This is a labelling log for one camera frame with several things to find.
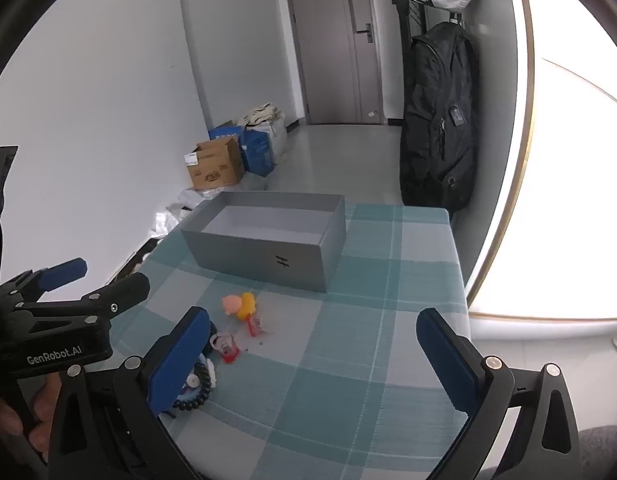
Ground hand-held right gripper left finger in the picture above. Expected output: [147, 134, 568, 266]
[46, 305, 212, 480]

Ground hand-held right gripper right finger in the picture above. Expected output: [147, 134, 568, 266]
[416, 307, 584, 480]

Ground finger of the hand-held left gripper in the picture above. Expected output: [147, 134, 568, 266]
[0, 257, 88, 307]
[16, 273, 152, 328]

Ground black spiral hair tie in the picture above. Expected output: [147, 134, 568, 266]
[172, 357, 216, 413]

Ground red and clear hair clip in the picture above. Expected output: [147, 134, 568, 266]
[211, 331, 239, 364]

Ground grey cardboard box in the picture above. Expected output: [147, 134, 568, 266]
[181, 191, 347, 293]

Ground person's left hand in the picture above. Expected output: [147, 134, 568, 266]
[0, 374, 64, 463]

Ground yellow duck hair clip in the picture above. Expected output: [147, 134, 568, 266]
[237, 292, 260, 321]

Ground clear plastic bags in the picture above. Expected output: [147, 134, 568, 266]
[151, 187, 224, 241]

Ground teal checked tablecloth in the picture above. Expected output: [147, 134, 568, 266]
[111, 202, 472, 480]

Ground brown cardboard carton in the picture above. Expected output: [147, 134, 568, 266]
[184, 136, 245, 191]

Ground person's grey pants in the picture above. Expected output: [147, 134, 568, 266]
[577, 424, 617, 480]

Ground blue bag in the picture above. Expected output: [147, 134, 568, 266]
[240, 127, 276, 177]

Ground white tote bag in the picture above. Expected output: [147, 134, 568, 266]
[238, 102, 288, 161]

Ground black backpack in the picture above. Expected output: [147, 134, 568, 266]
[399, 21, 480, 213]

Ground black coat rack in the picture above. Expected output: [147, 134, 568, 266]
[387, 0, 429, 127]

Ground grey door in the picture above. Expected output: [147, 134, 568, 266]
[281, 0, 389, 126]

